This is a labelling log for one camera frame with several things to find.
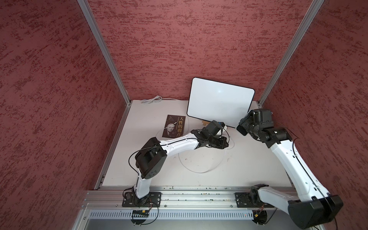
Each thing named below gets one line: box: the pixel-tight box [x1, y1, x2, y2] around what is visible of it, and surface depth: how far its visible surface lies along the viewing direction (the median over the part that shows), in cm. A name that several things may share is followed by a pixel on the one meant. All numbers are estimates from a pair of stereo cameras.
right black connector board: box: [252, 209, 268, 225], surface depth 72 cm
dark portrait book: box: [161, 114, 186, 139], surface depth 105 cm
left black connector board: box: [131, 209, 150, 218], surface depth 74 cm
